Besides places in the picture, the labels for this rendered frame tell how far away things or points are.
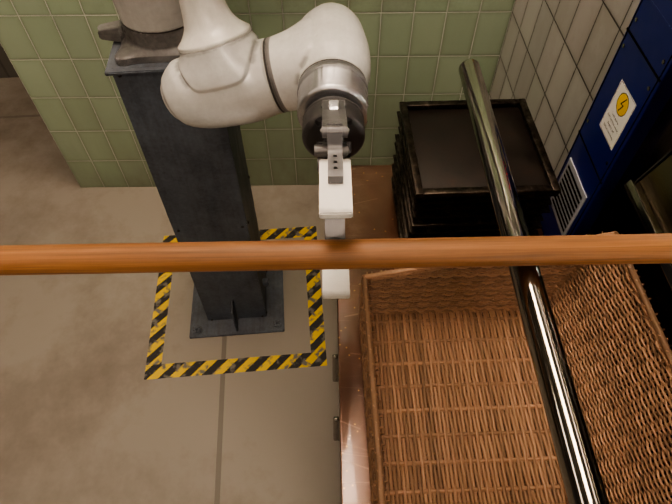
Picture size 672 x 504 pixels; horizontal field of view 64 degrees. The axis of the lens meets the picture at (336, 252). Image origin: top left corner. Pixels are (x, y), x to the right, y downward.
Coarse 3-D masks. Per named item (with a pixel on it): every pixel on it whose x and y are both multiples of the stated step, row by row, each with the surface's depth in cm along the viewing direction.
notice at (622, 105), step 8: (624, 88) 96; (616, 96) 99; (624, 96) 96; (616, 104) 99; (624, 104) 96; (632, 104) 93; (608, 112) 101; (616, 112) 99; (624, 112) 96; (632, 112) 93; (608, 120) 102; (616, 120) 99; (624, 120) 96; (608, 128) 102; (616, 128) 99; (608, 136) 102; (616, 136) 99; (608, 144) 102
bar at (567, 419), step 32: (480, 96) 71; (480, 128) 68; (512, 192) 60; (512, 224) 58; (544, 288) 53; (544, 320) 51; (544, 352) 49; (544, 384) 48; (576, 416) 45; (576, 448) 44; (576, 480) 42
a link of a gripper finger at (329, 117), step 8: (328, 104) 56; (344, 104) 56; (328, 112) 54; (336, 112) 54; (344, 112) 54; (328, 120) 51; (336, 120) 51; (344, 120) 51; (344, 128) 49; (344, 136) 50
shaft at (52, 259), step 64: (0, 256) 52; (64, 256) 52; (128, 256) 52; (192, 256) 52; (256, 256) 52; (320, 256) 52; (384, 256) 52; (448, 256) 52; (512, 256) 52; (576, 256) 52; (640, 256) 52
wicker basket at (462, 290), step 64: (384, 320) 117; (448, 320) 117; (512, 320) 117; (576, 320) 105; (640, 320) 90; (448, 384) 108; (512, 384) 108; (576, 384) 103; (384, 448) 101; (448, 448) 101; (512, 448) 101; (640, 448) 87
